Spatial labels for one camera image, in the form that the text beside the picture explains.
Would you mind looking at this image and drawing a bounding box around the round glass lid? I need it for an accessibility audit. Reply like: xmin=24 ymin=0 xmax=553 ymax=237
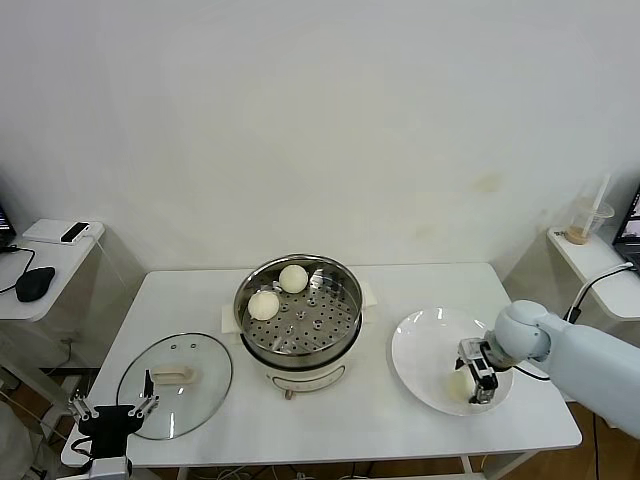
xmin=115 ymin=332 xmax=234 ymax=441

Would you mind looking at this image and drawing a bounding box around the white round plate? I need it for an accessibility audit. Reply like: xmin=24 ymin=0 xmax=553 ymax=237
xmin=390 ymin=306 xmax=515 ymax=417

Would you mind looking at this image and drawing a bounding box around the white side table with mouse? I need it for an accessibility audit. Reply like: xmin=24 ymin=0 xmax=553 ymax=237
xmin=0 ymin=217 xmax=109 ymax=416

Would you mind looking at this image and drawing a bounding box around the black computer mouse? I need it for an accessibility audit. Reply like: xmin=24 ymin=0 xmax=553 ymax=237
xmin=15 ymin=266 xmax=57 ymax=303

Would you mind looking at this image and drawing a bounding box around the cream electric cooker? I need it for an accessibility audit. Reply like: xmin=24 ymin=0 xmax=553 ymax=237
xmin=218 ymin=280 xmax=378 ymax=402

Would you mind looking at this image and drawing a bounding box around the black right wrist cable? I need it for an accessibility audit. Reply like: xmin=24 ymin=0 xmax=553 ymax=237
xmin=509 ymin=363 xmax=551 ymax=382

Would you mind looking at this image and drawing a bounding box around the black and white smartphone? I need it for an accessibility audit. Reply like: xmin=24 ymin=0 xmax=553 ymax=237
xmin=60 ymin=222 xmax=91 ymax=245

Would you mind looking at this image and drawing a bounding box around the black floor cable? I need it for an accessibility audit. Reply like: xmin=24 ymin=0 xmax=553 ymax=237
xmin=591 ymin=417 xmax=601 ymax=480

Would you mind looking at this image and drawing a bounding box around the white side table with cup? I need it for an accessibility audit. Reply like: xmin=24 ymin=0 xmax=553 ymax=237
xmin=544 ymin=225 xmax=640 ymax=321

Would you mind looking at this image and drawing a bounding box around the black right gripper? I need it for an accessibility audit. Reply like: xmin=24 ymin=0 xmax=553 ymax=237
xmin=452 ymin=354 xmax=500 ymax=405

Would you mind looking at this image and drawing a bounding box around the black laptop with text screen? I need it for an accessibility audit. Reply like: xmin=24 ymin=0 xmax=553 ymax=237
xmin=0 ymin=199 xmax=17 ymax=254

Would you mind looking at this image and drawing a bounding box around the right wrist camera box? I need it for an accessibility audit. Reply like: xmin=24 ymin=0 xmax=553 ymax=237
xmin=458 ymin=338 xmax=490 ymax=362

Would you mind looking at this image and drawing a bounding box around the clear plastic drink cup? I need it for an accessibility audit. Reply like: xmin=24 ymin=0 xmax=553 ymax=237
xmin=565 ymin=197 xmax=615 ymax=246

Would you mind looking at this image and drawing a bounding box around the white flat box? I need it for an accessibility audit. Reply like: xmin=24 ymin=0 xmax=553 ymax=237
xmin=21 ymin=218 xmax=95 ymax=245

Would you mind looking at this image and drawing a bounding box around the white steamed baozi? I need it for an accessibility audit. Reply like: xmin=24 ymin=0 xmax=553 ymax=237
xmin=278 ymin=264 xmax=309 ymax=295
xmin=446 ymin=372 xmax=474 ymax=404
xmin=247 ymin=291 xmax=280 ymax=322

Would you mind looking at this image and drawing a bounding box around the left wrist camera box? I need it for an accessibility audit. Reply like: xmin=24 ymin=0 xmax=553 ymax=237
xmin=88 ymin=455 xmax=132 ymax=480

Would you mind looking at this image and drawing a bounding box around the white and black adapter cable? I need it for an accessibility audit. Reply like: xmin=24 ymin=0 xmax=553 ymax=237
xmin=563 ymin=261 xmax=634 ymax=322

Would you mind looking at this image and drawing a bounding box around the white drinking straw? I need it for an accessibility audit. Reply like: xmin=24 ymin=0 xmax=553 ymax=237
xmin=591 ymin=173 xmax=612 ymax=221

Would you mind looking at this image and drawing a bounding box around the stainless steel steamer basket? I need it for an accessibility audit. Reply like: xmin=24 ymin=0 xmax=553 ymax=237
xmin=232 ymin=254 xmax=363 ymax=357

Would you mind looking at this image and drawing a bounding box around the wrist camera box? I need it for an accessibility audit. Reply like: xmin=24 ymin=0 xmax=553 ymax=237
xmin=88 ymin=455 xmax=132 ymax=480
xmin=458 ymin=338 xmax=490 ymax=362

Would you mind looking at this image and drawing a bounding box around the thin black desk cable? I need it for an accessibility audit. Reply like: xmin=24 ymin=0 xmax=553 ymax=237
xmin=0 ymin=243 xmax=37 ymax=296

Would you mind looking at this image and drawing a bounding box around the black laptop with picture screen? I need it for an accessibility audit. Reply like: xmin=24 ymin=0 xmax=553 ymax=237
xmin=611 ymin=180 xmax=640 ymax=276

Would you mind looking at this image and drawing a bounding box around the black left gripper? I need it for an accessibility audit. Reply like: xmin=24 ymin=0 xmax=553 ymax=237
xmin=67 ymin=368 xmax=161 ymax=459

